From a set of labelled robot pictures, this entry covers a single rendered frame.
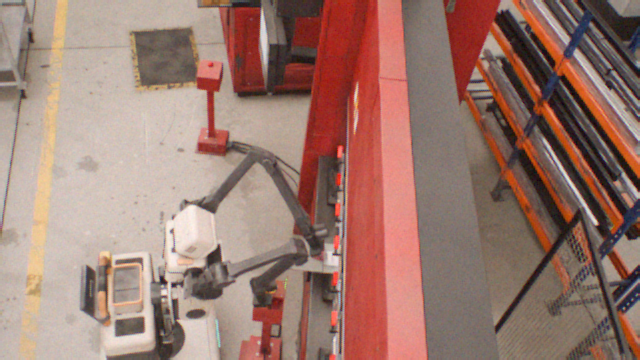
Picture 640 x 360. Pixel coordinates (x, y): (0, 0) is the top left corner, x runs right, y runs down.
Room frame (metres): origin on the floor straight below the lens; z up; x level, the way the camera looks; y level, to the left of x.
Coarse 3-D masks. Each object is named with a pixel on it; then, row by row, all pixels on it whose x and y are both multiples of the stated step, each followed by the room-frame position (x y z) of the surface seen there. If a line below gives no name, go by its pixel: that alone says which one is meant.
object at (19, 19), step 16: (0, 0) 3.65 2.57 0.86; (0, 16) 4.13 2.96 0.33; (16, 16) 4.16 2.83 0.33; (0, 32) 3.49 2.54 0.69; (16, 32) 3.95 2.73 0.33; (32, 32) 4.26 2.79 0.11; (0, 48) 3.72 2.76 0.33; (16, 48) 3.75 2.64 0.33; (0, 64) 3.53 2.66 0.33; (16, 64) 3.54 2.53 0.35; (16, 80) 3.49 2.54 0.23
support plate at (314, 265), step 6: (306, 246) 1.85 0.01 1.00; (330, 246) 1.88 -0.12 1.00; (294, 264) 1.72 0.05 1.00; (306, 264) 1.74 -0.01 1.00; (312, 264) 1.74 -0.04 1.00; (318, 264) 1.75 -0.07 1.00; (306, 270) 1.70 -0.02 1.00; (312, 270) 1.71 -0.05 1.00; (318, 270) 1.71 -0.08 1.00; (324, 270) 1.72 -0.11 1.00; (330, 270) 1.73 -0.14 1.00; (336, 270) 1.73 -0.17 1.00
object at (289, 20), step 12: (276, 0) 2.76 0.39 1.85; (288, 0) 2.76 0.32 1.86; (300, 0) 2.78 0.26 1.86; (312, 0) 2.80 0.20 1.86; (276, 12) 2.75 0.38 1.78; (288, 12) 2.76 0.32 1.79; (300, 12) 2.78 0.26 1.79; (312, 12) 2.80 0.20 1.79; (288, 24) 3.16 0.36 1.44; (288, 36) 3.16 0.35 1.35; (288, 48) 3.18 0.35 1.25; (288, 60) 3.17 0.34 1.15
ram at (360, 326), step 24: (360, 48) 2.57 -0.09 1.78; (360, 72) 2.37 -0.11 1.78; (360, 96) 2.19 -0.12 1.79; (360, 120) 2.03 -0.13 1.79; (360, 144) 1.87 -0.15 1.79; (360, 168) 1.73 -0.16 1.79; (360, 192) 1.60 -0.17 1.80; (360, 216) 1.47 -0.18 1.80; (360, 240) 1.36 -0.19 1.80; (360, 264) 1.25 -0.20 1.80; (360, 288) 1.15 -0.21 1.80; (360, 312) 1.05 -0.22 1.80; (360, 336) 0.96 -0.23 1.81
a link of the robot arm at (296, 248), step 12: (300, 240) 1.63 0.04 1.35; (276, 252) 1.54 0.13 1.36; (288, 252) 1.54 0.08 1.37; (300, 252) 1.55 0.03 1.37; (216, 264) 1.47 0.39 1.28; (228, 264) 1.48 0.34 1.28; (240, 264) 1.48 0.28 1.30; (252, 264) 1.48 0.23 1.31; (264, 264) 1.50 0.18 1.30; (228, 276) 1.43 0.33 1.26; (216, 288) 1.39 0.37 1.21
